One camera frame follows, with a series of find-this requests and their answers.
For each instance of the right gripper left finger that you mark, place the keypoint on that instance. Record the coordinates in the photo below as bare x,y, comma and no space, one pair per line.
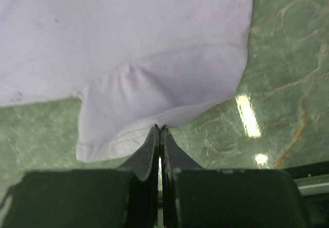
125,196

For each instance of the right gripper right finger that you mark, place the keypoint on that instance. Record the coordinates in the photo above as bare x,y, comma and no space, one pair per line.
235,197

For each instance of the purple t shirt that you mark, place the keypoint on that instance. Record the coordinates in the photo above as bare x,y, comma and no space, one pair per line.
132,63

